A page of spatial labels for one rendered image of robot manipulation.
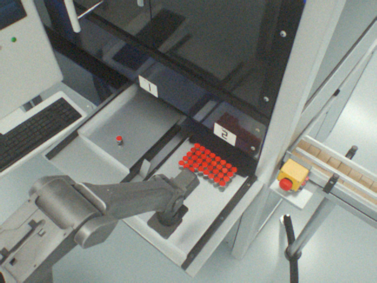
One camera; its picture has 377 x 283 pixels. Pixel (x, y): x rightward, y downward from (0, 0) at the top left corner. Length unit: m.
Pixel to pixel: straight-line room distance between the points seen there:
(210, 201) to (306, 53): 0.63
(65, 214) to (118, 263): 1.67
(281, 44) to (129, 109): 0.79
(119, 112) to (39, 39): 0.41
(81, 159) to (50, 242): 0.94
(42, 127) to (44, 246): 1.15
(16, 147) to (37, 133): 0.09
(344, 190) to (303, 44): 0.63
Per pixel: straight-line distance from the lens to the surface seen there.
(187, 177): 0.95
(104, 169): 1.40
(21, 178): 2.56
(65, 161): 1.46
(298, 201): 1.37
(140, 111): 1.52
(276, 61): 0.96
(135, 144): 1.44
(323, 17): 0.83
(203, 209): 1.30
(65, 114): 1.66
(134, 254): 2.19
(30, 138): 1.63
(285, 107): 1.03
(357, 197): 1.37
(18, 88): 1.70
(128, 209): 0.67
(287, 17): 0.88
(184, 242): 1.26
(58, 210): 0.53
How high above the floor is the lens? 2.08
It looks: 57 degrees down
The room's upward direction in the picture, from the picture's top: straight up
